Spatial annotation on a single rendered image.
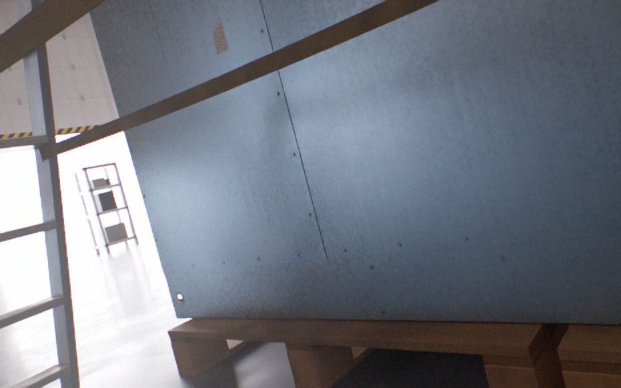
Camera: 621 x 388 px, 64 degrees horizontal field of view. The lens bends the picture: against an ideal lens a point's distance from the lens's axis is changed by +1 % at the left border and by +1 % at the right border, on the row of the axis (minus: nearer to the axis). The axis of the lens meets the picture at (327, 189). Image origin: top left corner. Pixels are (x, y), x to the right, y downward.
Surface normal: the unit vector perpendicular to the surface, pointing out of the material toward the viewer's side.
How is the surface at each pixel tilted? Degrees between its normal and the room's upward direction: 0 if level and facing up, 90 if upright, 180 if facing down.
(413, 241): 90
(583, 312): 90
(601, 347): 0
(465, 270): 90
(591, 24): 90
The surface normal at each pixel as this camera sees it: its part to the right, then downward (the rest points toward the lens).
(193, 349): 0.76, -0.15
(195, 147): -0.60, 0.20
